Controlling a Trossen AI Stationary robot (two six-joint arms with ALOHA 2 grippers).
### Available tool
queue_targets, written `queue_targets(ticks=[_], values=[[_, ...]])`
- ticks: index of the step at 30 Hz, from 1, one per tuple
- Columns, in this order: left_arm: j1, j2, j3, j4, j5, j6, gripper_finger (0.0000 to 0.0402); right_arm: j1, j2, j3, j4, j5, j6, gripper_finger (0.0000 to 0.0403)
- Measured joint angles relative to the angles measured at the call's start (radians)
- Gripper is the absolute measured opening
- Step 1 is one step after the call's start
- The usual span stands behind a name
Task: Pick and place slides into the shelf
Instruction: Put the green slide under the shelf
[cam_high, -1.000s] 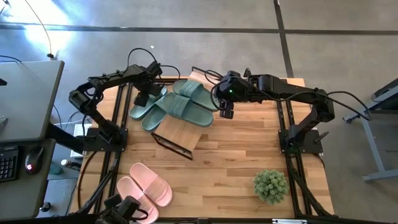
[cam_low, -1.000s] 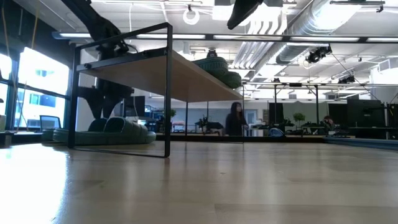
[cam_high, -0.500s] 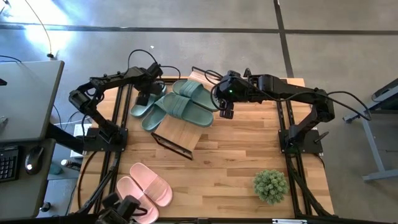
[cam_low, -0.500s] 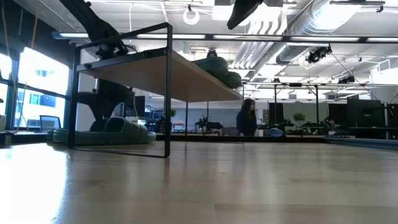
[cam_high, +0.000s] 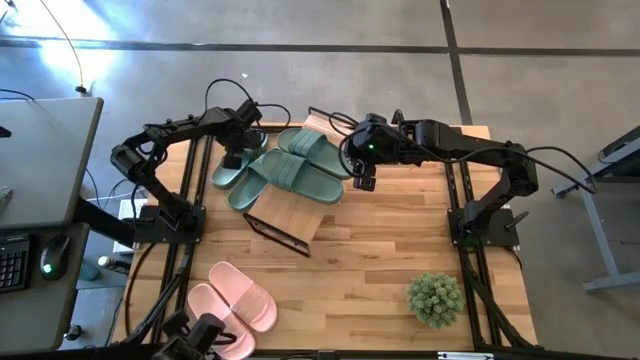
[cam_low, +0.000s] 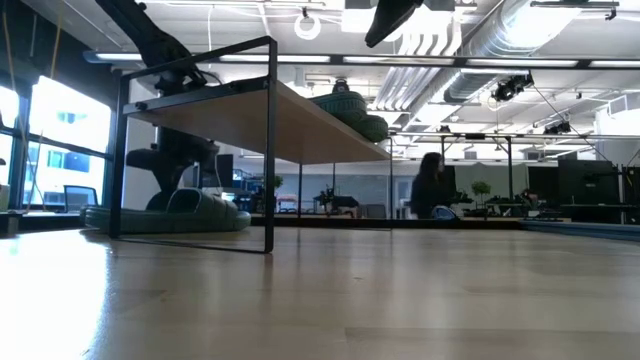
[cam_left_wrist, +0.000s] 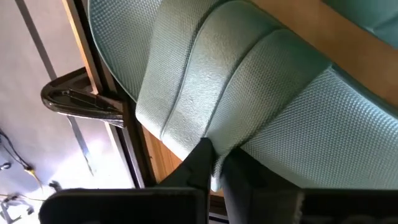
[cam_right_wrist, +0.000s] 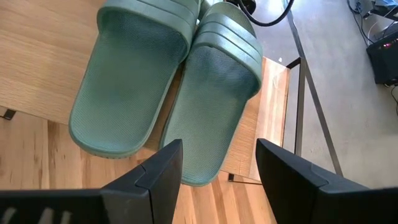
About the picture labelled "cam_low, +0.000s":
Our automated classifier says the green rubber slide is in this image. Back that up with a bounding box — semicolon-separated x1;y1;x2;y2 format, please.
308;90;370;127
348;113;390;144
81;187;253;235
363;0;427;49

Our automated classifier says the long linear ceiling light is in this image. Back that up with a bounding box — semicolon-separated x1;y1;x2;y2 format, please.
82;49;640;70

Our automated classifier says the blue white round object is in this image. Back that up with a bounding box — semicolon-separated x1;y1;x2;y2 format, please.
431;204;457;222

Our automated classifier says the small potted tree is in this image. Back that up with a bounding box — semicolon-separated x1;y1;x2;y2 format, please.
471;180;492;204

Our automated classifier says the white ring ceiling lamp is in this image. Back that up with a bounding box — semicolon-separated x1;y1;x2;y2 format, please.
293;12;323;42

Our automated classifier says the wooden shelf with black frame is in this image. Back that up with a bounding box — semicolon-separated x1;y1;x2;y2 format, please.
108;35;394;255

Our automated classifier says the person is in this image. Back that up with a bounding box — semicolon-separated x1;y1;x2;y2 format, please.
409;151;450;221

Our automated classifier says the silver ventilation duct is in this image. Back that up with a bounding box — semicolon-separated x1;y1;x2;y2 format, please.
442;0;581;104

